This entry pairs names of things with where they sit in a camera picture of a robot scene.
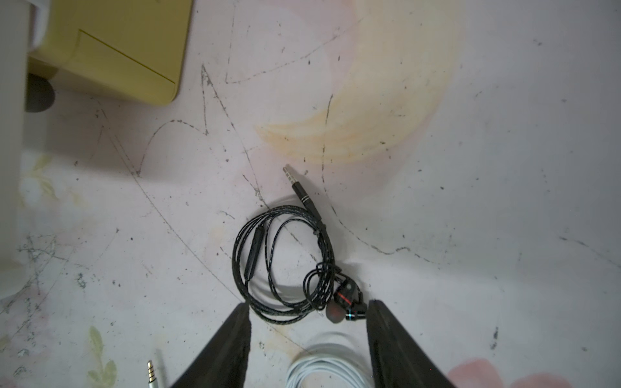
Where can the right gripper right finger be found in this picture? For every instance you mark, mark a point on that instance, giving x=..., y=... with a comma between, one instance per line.
x=396, y=358

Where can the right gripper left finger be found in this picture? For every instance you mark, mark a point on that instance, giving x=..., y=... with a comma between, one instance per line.
x=223, y=361

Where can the white earphones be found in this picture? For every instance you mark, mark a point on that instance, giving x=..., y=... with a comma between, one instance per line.
x=347, y=371
x=152, y=379

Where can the black earphones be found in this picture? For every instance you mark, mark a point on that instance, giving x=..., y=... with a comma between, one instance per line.
x=284, y=265

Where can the yellow bottom drawer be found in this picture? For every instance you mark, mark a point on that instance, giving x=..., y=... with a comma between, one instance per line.
x=128, y=50

